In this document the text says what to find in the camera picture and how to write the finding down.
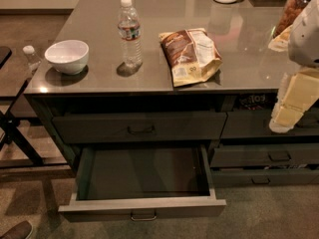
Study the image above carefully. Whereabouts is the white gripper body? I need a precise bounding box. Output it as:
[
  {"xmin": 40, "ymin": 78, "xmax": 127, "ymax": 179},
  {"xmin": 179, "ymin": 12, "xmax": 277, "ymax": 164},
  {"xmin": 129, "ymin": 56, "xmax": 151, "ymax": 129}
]
[{"xmin": 268, "ymin": 71, "xmax": 319, "ymax": 133}]

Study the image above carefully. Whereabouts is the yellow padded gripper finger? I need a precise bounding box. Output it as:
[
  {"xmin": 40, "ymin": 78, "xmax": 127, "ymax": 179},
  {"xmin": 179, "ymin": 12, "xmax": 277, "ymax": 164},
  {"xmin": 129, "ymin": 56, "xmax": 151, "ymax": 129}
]
[{"xmin": 272, "ymin": 67, "xmax": 319, "ymax": 127}]

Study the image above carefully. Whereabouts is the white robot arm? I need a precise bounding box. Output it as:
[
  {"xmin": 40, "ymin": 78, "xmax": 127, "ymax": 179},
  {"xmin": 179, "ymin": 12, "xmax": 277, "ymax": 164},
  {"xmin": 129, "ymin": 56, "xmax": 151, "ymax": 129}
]
[{"xmin": 269, "ymin": 0, "xmax": 319, "ymax": 133}]

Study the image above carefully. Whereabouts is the dark snack packet in drawer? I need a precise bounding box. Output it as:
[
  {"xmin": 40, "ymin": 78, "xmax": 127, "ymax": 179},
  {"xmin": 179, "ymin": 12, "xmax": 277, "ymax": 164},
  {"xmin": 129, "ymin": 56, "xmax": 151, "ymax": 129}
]
[{"xmin": 237, "ymin": 94, "xmax": 275, "ymax": 110}]

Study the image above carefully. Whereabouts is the clear jar of snacks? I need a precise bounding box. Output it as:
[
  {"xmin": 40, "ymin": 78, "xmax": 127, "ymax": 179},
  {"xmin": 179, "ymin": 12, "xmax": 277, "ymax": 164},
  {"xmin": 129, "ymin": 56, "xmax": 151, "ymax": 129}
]
[{"xmin": 273, "ymin": 0, "xmax": 311, "ymax": 37}]

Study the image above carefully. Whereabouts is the brown yellow snack bag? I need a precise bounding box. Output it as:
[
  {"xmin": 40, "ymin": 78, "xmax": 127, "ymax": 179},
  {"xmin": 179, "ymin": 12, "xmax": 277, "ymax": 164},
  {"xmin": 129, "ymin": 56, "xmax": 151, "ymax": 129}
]
[{"xmin": 159, "ymin": 28, "xmax": 222, "ymax": 87}]

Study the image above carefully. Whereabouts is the grey cabinet island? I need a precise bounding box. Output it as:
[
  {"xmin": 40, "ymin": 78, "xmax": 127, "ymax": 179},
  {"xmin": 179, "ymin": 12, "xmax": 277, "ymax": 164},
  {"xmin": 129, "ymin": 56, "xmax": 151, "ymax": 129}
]
[{"xmin": 26, "ymin": 0, "xmax": 318, "ymax": 179}]

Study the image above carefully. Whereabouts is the clear plastic water bottle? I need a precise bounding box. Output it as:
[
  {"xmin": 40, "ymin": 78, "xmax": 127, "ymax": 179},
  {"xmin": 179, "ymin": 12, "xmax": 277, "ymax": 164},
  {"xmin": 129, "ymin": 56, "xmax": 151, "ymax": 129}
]
[{"xmin": 118, "ymin": 0, "xmax": 143, "ymax": 68}]

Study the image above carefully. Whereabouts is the white ceramic bowl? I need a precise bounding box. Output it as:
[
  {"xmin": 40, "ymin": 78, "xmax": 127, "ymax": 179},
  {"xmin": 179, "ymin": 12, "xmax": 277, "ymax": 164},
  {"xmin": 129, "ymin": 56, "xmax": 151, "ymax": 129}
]
[{"xmin": 45, "ymin": 40, "xmax": 89, "ymax": 75}]

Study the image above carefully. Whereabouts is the small bottle white cap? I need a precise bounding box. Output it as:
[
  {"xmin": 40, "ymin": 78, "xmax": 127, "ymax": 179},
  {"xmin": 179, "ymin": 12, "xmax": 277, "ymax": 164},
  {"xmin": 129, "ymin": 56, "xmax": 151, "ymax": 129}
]
[{"xmin": 23, "ymin": 45, "xmax": 42, "ymax": 74}]

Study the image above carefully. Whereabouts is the dark side table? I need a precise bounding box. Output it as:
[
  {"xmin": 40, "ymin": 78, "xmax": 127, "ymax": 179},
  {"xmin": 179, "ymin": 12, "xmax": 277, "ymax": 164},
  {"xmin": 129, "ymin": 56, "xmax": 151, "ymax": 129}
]
[{"xmin": 0, "ymin": 45, "xmax": 68, "ymax": 169}]

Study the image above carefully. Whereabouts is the dark shoe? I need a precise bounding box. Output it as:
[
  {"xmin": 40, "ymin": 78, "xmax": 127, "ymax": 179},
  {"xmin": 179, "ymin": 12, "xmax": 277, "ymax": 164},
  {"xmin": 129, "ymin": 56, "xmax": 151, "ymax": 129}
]
[{"xmin": 0, "ymin": 221, "xmax": 33, "ymax": 239}]

